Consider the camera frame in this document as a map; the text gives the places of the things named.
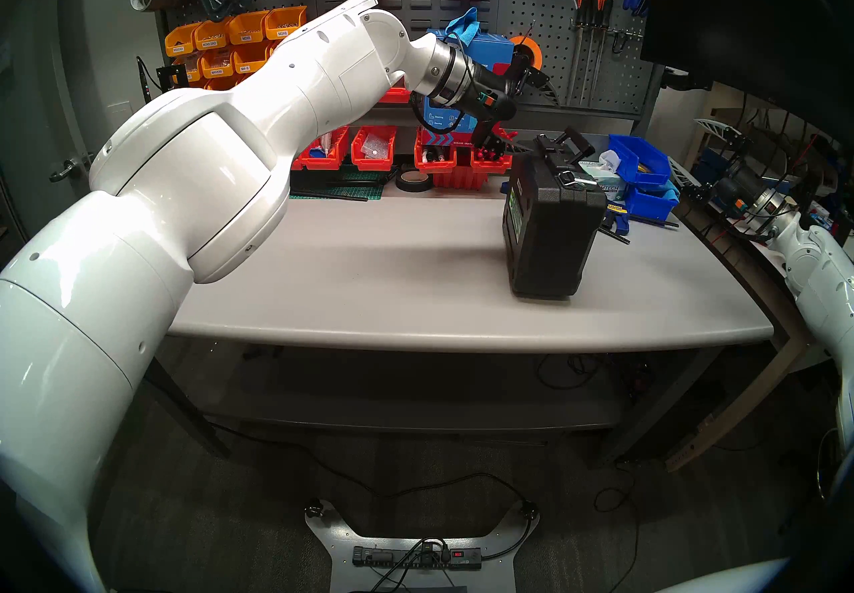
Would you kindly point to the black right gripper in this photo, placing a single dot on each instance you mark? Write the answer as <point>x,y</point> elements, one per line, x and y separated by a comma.
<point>744,191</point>

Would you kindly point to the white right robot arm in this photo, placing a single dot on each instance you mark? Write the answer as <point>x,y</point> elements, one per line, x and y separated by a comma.
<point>820,278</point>

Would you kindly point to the blue cleaning cloths box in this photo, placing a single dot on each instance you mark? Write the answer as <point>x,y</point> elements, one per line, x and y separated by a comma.
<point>497,48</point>

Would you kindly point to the white wall switch plate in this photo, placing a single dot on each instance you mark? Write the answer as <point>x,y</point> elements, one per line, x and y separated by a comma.
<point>120,110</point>

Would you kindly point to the blue Irwin bar clamp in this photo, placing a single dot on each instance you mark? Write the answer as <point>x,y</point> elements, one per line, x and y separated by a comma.
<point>617,210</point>

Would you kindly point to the blue microfiber cloth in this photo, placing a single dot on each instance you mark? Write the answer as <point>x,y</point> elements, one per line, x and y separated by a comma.
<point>467,21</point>

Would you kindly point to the wooden side table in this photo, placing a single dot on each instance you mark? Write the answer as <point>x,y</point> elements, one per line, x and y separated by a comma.
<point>734,409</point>

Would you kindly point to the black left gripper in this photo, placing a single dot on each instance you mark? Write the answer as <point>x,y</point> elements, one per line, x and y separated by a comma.
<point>490,91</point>

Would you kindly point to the red parts bin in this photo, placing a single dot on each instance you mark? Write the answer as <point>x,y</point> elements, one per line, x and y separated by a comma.
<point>434,164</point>
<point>490,166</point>
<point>460,181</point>
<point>397,96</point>
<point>333,158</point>
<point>373,161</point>

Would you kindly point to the yellow parts bin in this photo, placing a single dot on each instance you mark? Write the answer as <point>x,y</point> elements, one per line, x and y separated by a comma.
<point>217,62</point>
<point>273,50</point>
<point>181,40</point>
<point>211,34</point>
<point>247,56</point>
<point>219,83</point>
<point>190,68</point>
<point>280,21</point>
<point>247,28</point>

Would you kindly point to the black tape roll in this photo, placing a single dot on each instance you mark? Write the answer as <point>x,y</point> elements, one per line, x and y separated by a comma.
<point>400,184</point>

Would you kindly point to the black plastic tool box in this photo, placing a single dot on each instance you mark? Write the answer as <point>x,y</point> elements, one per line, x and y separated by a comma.
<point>547,251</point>

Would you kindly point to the large blue plastic bin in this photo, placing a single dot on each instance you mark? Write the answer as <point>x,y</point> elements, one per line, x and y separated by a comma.
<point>637,154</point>

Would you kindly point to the orange tape roll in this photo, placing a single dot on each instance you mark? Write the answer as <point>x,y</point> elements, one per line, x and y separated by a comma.
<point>524,40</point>

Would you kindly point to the green white Kimtech tissue box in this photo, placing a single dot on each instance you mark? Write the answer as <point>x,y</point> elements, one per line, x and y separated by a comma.
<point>610,188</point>

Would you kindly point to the green cutting mat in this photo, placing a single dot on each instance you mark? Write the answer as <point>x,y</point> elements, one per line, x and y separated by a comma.
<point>347,191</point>

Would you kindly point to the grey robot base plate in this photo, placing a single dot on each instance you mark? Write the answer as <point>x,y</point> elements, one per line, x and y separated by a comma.
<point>497,575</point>

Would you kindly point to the black metal fixture stand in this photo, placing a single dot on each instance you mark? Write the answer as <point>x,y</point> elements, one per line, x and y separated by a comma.
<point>167,72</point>

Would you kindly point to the black power strip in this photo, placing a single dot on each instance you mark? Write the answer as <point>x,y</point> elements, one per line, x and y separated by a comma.
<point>393,557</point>

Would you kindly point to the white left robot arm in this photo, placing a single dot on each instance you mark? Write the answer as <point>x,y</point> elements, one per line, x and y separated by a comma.
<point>200,164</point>

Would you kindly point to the dark blue plastic crate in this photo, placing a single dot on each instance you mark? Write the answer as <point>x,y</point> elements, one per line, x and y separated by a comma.
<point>704,174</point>

